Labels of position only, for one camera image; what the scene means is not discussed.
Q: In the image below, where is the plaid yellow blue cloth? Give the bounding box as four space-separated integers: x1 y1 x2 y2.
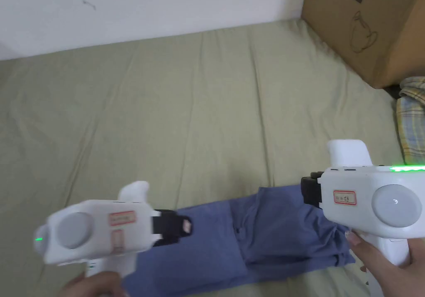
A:
394 76 425 165

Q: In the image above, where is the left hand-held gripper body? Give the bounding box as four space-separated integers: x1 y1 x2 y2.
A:
34 181 181 279

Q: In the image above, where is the person's left hand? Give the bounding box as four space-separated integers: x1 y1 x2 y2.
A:
57 270 129 297

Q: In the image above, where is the person's right hand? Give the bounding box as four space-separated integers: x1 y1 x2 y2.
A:
344 230 425 297

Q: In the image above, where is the blue shirt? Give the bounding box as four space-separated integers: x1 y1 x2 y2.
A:
122 184 359 297

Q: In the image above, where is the brown cardboard carton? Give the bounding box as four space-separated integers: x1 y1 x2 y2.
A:
300 0 425 90

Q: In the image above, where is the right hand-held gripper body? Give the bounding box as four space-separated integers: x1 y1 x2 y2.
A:
300 139 425 297

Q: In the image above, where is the bed with pale green sheet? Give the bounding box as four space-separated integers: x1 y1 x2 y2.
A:
0 18 425 297

